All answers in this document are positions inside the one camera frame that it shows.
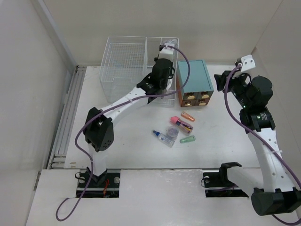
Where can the pink cap clear tube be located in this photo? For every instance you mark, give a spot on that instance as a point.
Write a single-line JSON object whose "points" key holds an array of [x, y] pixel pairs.
{"points": [[182, 125]]}

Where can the aluminium rail frame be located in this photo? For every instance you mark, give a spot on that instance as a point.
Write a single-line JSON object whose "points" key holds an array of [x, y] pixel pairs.
{"points": [[62, 134]]}

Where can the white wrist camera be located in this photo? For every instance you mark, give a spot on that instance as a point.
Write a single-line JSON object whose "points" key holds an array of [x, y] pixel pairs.
{"points": [[245, 63], [167, 53]]}

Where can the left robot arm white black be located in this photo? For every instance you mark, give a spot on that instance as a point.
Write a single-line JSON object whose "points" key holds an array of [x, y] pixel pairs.
{"points": [[99, 125]]}

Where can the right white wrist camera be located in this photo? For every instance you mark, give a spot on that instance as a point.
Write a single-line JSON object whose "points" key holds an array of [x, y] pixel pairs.
{"points": [[245, 63]]}

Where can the purple round container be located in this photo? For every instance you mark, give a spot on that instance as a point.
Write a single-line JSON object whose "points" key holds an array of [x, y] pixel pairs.
{"points": [[172, 133]]}

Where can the green translucent capsule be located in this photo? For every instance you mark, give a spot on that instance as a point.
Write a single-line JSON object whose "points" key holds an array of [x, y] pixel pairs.
{"points": [[187, 139]]}

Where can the teal orange drawer box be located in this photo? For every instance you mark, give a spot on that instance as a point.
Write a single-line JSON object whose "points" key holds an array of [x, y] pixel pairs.
{"points": [[197, 85]]}

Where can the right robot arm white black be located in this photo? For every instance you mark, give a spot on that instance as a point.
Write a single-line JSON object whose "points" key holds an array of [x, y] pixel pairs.
{"points": [[276, 194]]}

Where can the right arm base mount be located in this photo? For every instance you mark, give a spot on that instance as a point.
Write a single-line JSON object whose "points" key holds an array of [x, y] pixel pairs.
{"points": [[217, 185]]}

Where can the blue cap spray bottle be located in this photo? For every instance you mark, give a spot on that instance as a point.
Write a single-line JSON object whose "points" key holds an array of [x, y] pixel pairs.
{"points": [[163, 138]]}

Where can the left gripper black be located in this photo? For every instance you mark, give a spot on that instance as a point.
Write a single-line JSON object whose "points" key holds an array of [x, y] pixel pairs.
{"points": [[170, 75]]}

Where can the white wire desk organizer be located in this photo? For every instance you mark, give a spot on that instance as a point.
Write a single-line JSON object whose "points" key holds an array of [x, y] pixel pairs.
{"points": [[126, 61]]}

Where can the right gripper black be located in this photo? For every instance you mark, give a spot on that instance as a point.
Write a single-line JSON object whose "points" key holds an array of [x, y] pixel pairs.
{"points": [[221, 80]]}

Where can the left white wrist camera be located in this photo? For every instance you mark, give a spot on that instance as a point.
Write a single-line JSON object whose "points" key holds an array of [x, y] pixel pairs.
{"points": [[167, 53]]}

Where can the orange translucent capsule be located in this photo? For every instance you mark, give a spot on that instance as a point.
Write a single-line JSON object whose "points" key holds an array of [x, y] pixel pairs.
{"points": [[187, 116]]}

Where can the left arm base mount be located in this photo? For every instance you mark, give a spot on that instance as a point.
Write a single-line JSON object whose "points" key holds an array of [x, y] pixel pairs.
{"points": [[104, 186]]}

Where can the grey setup guide booklet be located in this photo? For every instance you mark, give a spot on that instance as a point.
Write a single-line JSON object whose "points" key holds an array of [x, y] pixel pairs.
{"points": [[170, 42]]}

